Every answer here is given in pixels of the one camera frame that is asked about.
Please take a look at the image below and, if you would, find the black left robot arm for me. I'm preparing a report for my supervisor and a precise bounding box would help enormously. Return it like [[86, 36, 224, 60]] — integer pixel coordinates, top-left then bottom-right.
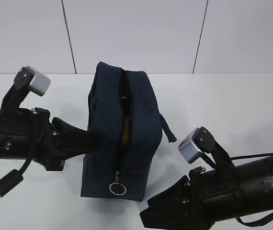
[[0, 108, 102, 171]]

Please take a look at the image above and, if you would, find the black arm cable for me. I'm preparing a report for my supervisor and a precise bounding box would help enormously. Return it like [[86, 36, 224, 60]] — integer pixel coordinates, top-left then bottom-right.
[[229, 153, 273, 227], [0, 112, 44, 203]]

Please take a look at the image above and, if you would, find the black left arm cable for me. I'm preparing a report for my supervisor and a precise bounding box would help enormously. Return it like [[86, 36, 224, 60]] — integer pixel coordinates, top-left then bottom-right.
[[0, 112, 44, 203]]

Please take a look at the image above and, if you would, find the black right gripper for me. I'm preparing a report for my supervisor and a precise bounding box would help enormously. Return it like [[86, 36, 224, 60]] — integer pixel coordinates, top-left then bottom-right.
[[140, 166, 213, 230]]

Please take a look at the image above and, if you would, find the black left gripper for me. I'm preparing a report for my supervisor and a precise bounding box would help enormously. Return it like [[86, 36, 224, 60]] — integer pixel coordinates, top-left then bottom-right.
[[33, 107, 103, 172]]

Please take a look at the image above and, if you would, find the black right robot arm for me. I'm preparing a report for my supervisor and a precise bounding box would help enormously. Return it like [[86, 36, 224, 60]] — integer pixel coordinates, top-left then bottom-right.
[[140, 155, 273, 230]]

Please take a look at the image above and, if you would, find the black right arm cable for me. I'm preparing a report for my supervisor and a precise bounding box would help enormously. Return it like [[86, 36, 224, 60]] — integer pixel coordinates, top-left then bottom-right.
[[229, 153, 273, 227]]

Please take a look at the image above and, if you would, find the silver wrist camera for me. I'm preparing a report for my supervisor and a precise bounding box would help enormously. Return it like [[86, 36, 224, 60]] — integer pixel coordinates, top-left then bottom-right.
[[178, 126, 235, 173], [1, 66, 51, 113]]

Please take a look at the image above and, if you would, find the yellow lemon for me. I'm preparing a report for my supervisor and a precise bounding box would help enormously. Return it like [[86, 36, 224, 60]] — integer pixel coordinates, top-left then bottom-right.
[[121, 116, 129, 148]]

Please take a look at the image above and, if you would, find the silver zipper pull ring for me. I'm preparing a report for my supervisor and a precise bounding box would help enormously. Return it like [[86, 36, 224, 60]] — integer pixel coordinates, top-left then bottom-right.
[[108, 170, 127, 196]]

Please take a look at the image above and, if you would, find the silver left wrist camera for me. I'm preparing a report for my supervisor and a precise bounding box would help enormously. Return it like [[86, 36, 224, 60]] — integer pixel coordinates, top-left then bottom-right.
[[1, 66, 51, 113]]

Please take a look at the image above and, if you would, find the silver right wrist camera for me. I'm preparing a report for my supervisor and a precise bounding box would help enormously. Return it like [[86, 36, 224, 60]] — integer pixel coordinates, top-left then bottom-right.
[[178, 126, 235, 173]]

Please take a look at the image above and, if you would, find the dark blue lunch bag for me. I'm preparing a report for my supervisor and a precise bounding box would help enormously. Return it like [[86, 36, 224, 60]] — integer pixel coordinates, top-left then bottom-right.
[[80, 62, 177, 202]]

